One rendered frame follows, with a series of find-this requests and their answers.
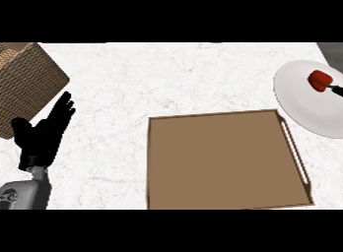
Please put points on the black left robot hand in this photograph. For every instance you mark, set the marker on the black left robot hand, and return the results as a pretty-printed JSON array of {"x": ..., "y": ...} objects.
[{"x": 42, "y": 139}]

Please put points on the red bell pepper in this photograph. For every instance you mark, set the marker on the red bell pepper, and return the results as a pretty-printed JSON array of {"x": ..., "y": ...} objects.
[{"x": 320, "y": 80}]

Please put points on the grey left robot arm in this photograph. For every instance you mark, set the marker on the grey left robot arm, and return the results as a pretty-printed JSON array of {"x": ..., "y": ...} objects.
[{"x": 25, "y": 193}]

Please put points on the white round plate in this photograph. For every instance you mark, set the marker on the white round plate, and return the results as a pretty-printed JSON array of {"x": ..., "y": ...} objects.
[{"x": 311, "y": 105}]

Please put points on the brown wooden tray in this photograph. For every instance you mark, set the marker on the brown wooden tray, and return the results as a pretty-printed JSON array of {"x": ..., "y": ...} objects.
[{"x": 222, "y": 160}]

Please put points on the brown wicker basket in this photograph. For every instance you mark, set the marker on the brown wicker basket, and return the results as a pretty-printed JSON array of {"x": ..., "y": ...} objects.
[{"x": 19, "y": 88}]

